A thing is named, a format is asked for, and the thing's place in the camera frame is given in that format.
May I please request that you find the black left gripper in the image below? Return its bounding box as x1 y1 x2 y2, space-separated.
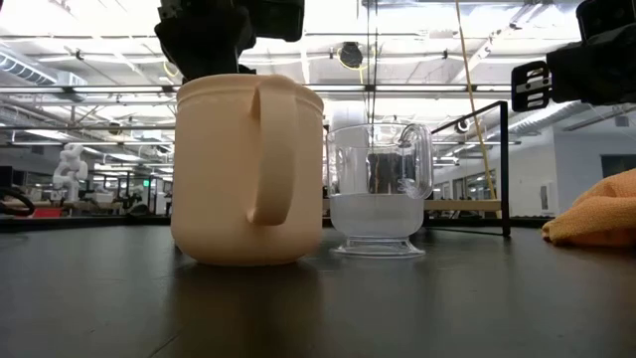
154 0 305 84

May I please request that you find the yellow mug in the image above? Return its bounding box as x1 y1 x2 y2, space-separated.
170 73 325 268

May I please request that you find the clear glass cup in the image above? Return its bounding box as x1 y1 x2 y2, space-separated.
325 122 434 259

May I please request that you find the orange cloth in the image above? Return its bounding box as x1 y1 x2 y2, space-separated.
541 167 636 249

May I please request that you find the white robot figure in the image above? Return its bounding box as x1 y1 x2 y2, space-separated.
52 143 89 203

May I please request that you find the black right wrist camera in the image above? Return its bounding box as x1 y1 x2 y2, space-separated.
575 0 636 41

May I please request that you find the yellow cable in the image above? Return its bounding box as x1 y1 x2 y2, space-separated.
454 0 499 220

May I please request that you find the black overhead camera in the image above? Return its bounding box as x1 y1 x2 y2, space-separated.
339 42 365 71

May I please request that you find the black cable with coil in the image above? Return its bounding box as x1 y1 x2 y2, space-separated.
366 0 380 150

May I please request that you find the silver ventilation duct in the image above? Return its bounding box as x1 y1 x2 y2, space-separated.
0 49 88 89

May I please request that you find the black aluminium table frame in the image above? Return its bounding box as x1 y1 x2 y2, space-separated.
0 214 548 234

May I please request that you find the black cable loop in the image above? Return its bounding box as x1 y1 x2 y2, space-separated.
0 186 37 218

